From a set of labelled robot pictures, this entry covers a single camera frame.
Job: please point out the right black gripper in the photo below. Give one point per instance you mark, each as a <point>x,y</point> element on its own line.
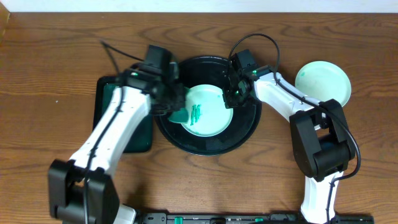
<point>229,101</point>

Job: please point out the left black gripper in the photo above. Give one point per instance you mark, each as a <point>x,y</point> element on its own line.
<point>175,101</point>

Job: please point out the green yellow sponge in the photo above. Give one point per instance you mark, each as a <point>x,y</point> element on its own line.
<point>181,116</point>

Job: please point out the round black tray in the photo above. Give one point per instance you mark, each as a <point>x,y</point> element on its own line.
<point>210,70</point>

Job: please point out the mint green plate with stain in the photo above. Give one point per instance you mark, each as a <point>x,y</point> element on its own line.
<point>324,81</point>

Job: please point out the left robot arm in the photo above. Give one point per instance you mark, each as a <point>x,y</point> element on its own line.
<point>81,190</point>

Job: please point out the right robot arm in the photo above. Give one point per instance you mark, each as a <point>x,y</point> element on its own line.
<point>321,141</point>

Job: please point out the black rectangular water tray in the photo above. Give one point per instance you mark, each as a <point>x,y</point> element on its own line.
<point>142,138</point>

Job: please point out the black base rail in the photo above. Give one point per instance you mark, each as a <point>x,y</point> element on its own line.
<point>163,218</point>

